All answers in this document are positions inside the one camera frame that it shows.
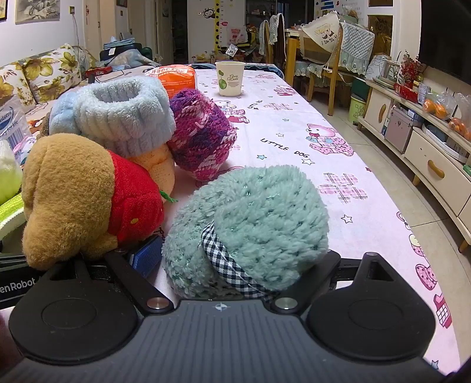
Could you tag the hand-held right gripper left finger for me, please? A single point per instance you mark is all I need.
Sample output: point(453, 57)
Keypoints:
point(147, 257)

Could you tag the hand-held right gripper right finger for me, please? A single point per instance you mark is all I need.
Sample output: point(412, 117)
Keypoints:
point(323, 269)

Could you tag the teal fluffy knit hat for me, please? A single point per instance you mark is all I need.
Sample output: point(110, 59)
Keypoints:
point(257, 213)

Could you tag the brown teddy bear red shirt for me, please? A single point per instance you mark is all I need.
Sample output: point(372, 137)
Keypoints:
point(66, 191)

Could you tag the cardboard box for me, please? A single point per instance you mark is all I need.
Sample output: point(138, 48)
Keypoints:
point(11, 121)

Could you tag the green white striped pack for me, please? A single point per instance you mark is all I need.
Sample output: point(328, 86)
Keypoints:
point(11, 210)

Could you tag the orange plush toy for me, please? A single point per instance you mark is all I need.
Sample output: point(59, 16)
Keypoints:
point(158, 165)

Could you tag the pale green plush toy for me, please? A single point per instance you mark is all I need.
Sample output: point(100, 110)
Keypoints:
point(7, 173)

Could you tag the purple pink knit hat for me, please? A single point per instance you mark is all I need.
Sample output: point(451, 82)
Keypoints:
point(202, 136)

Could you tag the light blue fluffy hat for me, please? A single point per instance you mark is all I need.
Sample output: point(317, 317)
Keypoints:
point(121, 121)

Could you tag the cream television cabinet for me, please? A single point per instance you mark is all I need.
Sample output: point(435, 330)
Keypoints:
point(430, 169)

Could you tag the pink printed tablecloth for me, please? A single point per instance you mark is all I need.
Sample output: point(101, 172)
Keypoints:
point(294, 121)

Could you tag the grey storage case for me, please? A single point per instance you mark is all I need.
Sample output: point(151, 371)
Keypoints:
point(401, 130)

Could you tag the green trash bin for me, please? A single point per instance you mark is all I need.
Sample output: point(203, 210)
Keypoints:
point(357, 110)

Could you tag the sofa with cartoon cover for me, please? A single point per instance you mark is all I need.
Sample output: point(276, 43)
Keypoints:
point(42, 106)

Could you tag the orange tissue pack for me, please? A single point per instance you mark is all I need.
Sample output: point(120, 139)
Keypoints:
point(176, 79)

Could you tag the dark green storage box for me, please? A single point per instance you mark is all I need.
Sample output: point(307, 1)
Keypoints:
point(360, 87)

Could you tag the yellow floral pillow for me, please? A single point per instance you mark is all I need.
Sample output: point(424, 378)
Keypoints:
point(86, 59)
point(14, 86)
point(51, 73)

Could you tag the wooden chair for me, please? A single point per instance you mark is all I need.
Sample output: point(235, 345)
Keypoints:
point(333, 81)

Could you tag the red gift box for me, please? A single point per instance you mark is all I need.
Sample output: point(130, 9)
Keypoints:
point(404, 92)

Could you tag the bag of oranges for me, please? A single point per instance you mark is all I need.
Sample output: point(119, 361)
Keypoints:
point(436, 108)
point(460, 127)

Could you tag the white paper cup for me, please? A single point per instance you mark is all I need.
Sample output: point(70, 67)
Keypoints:
point(230, 79)

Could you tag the light blue blanket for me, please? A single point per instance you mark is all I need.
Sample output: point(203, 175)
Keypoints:
point(132, 59)

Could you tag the blue padded chair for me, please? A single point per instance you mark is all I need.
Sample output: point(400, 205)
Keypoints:
point(265, 67)
point(206, 66)

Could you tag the yellow cardboard carton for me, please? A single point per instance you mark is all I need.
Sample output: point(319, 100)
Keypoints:
point(202, 58)

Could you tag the white framed picture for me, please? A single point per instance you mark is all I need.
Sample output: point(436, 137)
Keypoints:
point(390, 70)

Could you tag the black suitcase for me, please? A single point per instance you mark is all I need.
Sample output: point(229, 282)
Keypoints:
point(138, 48)

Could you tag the wooden dining table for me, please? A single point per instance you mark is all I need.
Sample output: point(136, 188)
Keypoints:
point(292, 55)

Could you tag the blue folded cloth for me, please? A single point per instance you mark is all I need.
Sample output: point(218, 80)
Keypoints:
point(119, 43)

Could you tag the red flower arrangement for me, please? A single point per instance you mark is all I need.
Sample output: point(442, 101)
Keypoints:
point(410, 68)

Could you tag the green quilted chair cover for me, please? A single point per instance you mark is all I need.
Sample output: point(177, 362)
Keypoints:
point(357, 44)

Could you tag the cream embroidered cloth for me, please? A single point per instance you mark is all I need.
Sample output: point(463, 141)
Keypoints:
point(323, 33)

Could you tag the pink white plastic bag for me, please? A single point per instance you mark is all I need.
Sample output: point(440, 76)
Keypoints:
point(237, 35)

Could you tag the giraffe height chart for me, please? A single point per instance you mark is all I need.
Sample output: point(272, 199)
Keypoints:
point(217, 25)

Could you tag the chair with lace cover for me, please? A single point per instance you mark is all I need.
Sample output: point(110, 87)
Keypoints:
point(264, 33)
point(276, 29)

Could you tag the dark glass display cabinet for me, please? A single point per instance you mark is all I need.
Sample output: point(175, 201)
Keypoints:
point(279, 13)

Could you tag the black television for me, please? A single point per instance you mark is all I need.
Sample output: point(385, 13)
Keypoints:
point(445, 33)

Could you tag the black framed sketch poster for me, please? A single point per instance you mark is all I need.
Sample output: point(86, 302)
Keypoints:
point(3, 9)

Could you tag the unframed duck sketch poster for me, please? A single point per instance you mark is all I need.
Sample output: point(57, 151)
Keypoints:
point(36, 9)

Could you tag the blue yellow wall decoration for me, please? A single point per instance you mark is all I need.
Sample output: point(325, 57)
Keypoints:
point(327, 4)

